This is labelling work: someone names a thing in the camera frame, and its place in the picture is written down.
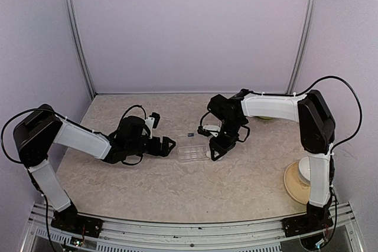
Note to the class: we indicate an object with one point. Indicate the clear plastic pill organizer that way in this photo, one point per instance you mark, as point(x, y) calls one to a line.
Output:
point(191, 147)

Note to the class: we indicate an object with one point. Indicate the white bowl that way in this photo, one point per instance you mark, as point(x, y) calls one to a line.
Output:
point(304, 171)

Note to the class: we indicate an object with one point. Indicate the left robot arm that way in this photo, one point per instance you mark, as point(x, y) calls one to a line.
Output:
point(43, 128)

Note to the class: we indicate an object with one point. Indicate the right aluminium frame post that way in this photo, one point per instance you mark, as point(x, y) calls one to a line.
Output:
point(301, 46)

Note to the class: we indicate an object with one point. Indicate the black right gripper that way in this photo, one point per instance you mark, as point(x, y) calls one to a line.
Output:
point(221, 148)

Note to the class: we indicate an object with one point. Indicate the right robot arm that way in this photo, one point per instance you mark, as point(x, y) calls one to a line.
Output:
point(279, 150)

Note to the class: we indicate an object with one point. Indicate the beige plate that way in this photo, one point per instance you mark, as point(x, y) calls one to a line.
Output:
point(295, 184)

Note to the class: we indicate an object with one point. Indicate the aluminium frame post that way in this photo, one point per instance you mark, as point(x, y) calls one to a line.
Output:
point(79, 48)
point(301, 46)

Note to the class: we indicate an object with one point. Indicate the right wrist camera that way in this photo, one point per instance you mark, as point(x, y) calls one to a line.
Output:
point(209, 130)

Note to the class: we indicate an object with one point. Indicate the front aluminium rail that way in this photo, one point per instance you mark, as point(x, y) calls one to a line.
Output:
point(127, 235)

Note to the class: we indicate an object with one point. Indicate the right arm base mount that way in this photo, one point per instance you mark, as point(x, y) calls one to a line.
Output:
point(315, 218)

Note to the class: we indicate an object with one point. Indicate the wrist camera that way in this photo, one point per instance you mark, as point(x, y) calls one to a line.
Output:
point(152, 122)
point(209, 130)

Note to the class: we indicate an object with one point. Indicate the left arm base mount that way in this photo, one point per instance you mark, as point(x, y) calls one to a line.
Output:
point(75, 223)

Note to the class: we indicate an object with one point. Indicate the green plate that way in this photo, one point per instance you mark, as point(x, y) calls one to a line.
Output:
point(265, 119)

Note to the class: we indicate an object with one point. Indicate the small white-capped pill bottle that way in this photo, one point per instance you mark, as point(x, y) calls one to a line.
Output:
point(214, 156)

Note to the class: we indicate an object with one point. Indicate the left aluminium frame post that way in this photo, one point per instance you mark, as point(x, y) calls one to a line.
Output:
point(79, 48)

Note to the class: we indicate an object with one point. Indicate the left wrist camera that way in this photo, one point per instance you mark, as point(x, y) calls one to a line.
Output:
point(152, 122)

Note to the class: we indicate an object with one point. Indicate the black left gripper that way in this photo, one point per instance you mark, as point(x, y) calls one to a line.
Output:
point(164, 151)

